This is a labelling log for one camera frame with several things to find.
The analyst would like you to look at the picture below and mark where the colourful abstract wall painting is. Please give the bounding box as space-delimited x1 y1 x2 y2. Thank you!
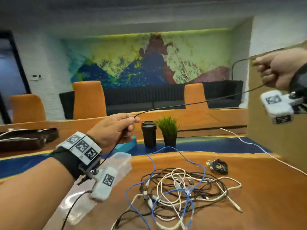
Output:
63 28 232 89

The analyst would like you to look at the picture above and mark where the clear plastic organizer box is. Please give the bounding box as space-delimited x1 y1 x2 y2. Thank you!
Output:
43 152 132 230

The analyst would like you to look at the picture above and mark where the brown cardboard sheet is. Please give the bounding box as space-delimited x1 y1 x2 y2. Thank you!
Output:
247 39 307 174

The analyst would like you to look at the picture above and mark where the dark brown leather case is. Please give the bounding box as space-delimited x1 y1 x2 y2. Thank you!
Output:
0 128 59 152

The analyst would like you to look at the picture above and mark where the black left wristband with markers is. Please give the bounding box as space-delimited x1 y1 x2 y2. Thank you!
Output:
51 131 102 181

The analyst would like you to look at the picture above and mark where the black cylinder pot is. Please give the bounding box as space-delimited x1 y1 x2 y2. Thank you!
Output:
141 121 158 148

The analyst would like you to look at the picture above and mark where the person's left forearm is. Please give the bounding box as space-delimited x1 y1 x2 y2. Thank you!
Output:
0 157 75 230

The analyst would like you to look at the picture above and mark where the person's right hand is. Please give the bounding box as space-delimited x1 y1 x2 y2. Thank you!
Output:
252 48 307 91

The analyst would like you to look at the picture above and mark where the tall orange chair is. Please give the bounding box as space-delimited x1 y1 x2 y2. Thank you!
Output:
73 80 107 120

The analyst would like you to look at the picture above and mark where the long thin white cable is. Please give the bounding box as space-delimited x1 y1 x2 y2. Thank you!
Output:
219 128 307 176

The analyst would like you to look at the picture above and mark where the black sofa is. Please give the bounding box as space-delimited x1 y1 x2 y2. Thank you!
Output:
59 80 244 119

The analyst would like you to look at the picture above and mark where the person's left hand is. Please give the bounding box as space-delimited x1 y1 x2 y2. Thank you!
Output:
86 113 141 155

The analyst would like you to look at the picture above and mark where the black right wristband with marker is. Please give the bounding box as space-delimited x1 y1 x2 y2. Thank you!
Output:
289 63 307 94

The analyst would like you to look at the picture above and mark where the black door frame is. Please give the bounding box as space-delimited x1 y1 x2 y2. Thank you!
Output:
0 30 32 125

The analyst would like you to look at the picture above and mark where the pile of cables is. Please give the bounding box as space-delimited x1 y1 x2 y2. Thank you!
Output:
111 146 243 230

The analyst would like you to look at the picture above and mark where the green potted plant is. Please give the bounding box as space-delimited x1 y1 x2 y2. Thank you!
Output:
156 116 179 148

